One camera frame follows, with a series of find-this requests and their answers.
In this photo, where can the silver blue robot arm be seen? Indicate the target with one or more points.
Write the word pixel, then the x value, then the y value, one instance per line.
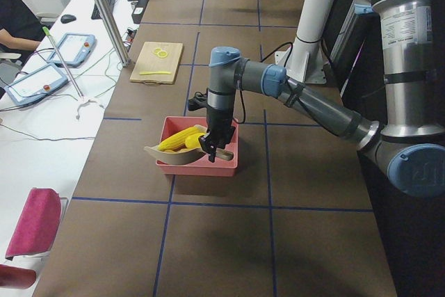
pixel 408 149

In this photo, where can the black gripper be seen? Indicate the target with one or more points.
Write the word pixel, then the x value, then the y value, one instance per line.
pixel 216 120

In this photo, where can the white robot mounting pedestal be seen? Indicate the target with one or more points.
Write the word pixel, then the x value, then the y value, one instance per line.
pixel 323 31

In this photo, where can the beige plastic dustpan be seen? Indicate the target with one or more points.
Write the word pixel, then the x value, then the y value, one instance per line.
pixel 178 157

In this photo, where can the aluminium frame post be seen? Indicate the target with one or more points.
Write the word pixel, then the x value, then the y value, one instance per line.
pixel 112 30

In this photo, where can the blue teach pendant far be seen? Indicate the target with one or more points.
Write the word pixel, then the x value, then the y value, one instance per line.
pixel 75 48

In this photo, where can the magenta cloth on stand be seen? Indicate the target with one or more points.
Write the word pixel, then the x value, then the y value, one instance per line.
pixel 38 224

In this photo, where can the bamboo cutting board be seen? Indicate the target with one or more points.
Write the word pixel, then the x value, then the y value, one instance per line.
pixel 147 61

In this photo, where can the black computer mouse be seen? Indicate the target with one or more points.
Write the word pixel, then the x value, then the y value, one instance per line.
pixel 67 18

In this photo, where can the lemon slice near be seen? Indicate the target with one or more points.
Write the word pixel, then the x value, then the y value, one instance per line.
pixel 162 54

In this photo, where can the yellow corn cob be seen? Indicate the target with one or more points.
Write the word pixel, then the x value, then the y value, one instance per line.
pixel 177 140

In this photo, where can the blue teach pendant near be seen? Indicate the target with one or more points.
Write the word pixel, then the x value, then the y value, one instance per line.
pixel 36 85

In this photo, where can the blue teach pendant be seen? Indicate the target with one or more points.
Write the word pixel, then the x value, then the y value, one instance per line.
pixel 36 85
pixel 75 48

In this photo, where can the pink plastic bin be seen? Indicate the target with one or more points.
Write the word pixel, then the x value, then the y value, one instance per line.
pixel 201 167

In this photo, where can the yellow potato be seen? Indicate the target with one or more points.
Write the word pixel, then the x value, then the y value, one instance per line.
pixel 193 141

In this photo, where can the yellow plastic knife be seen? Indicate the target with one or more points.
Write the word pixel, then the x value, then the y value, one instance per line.
pixel 158 72

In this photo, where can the seated person black shirt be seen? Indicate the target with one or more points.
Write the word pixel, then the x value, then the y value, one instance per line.
pixel 21 30

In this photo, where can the metal rod green tip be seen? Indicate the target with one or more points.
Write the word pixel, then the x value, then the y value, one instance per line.
pixel 64 64

